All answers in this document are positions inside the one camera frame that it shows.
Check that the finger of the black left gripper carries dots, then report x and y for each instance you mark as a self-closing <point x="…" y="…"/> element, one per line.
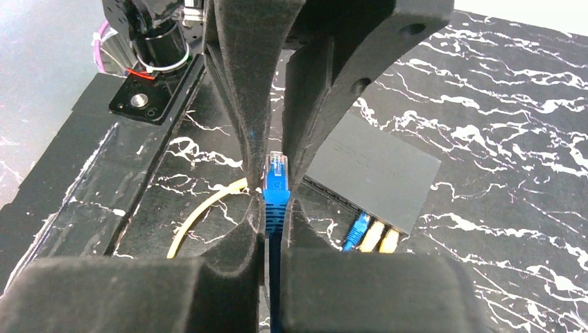
<point x="242" y="43"/>
<point x="345" y="46"/>

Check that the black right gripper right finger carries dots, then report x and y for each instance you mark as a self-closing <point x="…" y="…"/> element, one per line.
<point x="325" y="290"/>

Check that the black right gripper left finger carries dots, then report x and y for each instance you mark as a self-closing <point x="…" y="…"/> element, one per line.
<point x="217" y="291"/>

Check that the black network switch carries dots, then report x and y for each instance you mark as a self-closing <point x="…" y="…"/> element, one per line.
<point x="374" y="172"/>

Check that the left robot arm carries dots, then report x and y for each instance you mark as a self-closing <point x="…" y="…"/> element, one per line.
<point x="155" y="31"/>

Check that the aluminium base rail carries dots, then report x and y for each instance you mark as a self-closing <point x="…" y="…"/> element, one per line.
<point x="153" y="98"/>

